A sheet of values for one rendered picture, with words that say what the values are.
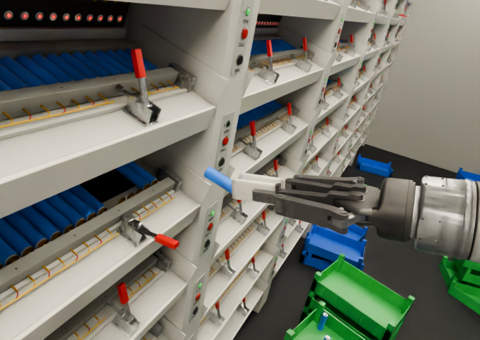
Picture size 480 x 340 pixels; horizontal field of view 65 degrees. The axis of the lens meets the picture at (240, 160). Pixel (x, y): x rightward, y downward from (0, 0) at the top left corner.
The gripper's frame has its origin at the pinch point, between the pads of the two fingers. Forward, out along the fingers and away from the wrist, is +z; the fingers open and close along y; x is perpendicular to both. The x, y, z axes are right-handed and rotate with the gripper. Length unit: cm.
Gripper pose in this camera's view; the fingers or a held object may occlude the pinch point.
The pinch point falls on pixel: (258, 188)
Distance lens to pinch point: 53.8
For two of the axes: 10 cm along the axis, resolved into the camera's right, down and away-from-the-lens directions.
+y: -4.3, 3.0, -8.5
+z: -9.0, -1.1, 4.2
